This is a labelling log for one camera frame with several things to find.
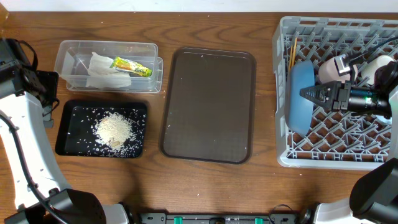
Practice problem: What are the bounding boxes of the pink bowl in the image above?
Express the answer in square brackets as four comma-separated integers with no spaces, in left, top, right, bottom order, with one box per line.
[318,54,358,83]

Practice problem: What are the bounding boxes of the large dark blue plate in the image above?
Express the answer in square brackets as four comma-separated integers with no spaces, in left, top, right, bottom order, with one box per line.
[284,60,315,135]

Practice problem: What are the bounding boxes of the cream cup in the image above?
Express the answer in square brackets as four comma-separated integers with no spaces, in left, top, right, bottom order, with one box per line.
[361,55,396,85]

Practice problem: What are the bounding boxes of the wooden chopstick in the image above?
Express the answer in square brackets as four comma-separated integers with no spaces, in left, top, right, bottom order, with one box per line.
[288,40,295,73]
[290,38,297,70]

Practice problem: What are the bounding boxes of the white napkin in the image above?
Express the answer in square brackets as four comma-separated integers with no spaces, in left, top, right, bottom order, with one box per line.
[86,52,131,88]

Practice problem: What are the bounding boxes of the yellow green snack wrapper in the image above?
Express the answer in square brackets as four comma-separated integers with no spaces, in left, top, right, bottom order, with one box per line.
[110,57,152,77]

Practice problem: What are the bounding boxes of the white rice food scraps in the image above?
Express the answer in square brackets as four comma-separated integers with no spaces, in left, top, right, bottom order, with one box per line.
[67,107,147,158]

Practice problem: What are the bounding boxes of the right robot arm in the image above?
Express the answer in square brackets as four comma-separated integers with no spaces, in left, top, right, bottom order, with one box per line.
[297,62,397,223]

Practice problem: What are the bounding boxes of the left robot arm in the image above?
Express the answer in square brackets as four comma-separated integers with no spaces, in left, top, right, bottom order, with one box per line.
[1,38,134,223]

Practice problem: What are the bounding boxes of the grey dishwasher rack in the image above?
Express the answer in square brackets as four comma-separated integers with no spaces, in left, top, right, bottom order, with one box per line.
[272,16,397,170]

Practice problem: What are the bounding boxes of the clear plastic waste bin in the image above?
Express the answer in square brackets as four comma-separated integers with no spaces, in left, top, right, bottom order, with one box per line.
[54,40,163,93]

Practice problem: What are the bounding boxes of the black food waste tray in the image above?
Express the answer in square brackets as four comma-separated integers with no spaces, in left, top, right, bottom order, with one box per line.
[54,99,149,157]

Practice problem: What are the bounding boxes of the dark brown serving tray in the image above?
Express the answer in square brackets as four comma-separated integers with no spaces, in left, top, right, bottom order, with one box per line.
[159,47,256,164]

